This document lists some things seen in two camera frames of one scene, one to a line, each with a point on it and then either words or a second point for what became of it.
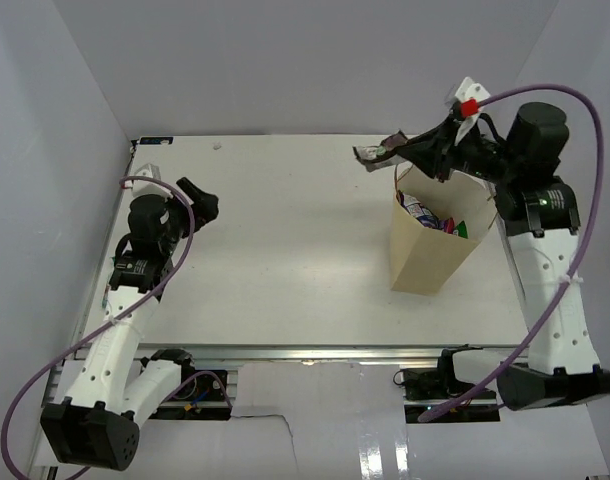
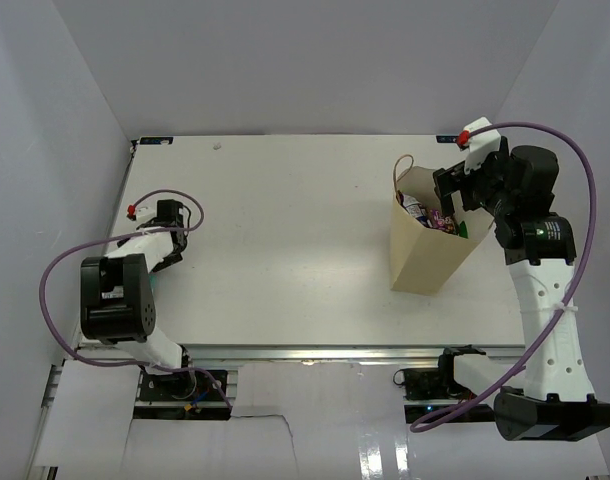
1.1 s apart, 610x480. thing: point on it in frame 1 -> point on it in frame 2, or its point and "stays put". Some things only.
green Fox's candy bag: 462,229 stays put
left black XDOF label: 155,140 stays put
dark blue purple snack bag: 419,211 stays put
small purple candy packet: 373,156 -> 436,219
